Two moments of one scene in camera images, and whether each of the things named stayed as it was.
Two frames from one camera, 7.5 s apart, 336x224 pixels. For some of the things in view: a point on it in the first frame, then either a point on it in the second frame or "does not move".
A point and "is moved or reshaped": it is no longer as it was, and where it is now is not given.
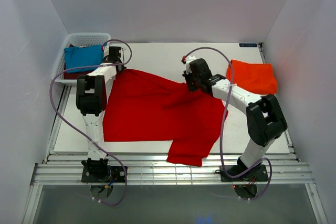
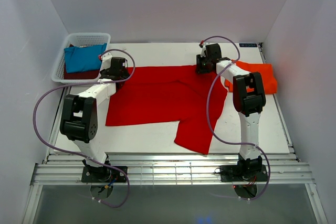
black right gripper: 192,88 → 199,68
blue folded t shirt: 76,56 does not move
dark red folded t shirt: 70,75 does not move
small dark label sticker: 248,44 does not move
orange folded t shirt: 259,77 does not move
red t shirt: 138,108 is moved or reshaped
